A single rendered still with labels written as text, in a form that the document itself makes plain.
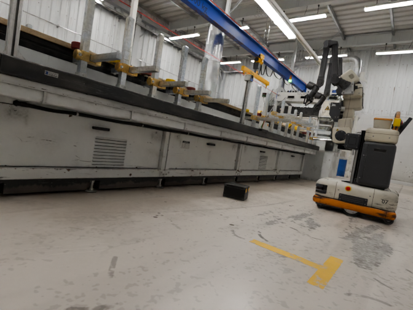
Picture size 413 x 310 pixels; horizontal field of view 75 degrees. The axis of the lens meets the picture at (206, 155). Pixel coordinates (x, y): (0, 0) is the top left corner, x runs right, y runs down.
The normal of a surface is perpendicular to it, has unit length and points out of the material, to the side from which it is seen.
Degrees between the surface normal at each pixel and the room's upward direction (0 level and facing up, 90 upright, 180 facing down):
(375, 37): 90
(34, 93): 90
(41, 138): 90
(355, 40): 90
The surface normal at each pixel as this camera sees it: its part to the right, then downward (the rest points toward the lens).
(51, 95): 0.79, 0.15
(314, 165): -0.60, -0.05
